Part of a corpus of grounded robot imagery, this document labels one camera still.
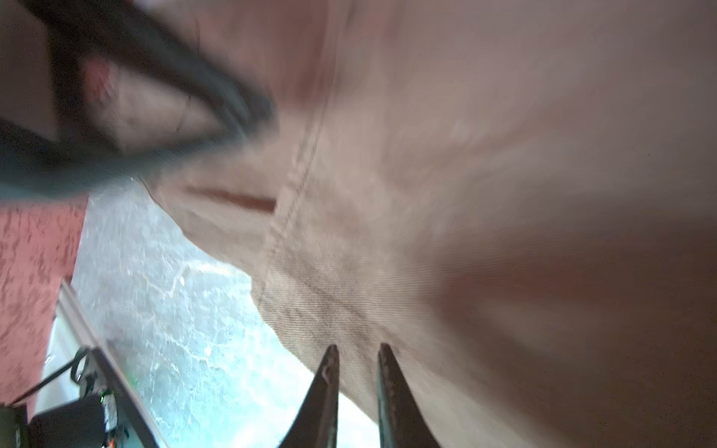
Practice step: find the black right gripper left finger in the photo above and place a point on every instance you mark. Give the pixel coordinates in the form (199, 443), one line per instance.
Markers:
(316, 422)

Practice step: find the brown corduroy trousers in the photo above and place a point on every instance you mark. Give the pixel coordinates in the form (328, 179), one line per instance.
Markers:
(518, 196)

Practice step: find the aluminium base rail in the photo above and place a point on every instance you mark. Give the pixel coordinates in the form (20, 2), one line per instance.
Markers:
(98, 373)

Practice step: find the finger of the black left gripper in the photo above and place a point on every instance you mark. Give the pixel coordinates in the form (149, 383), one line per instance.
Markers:
(128, 35)
(33, 167)

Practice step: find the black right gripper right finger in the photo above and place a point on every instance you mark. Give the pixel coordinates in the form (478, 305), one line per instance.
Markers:
(400, 421)

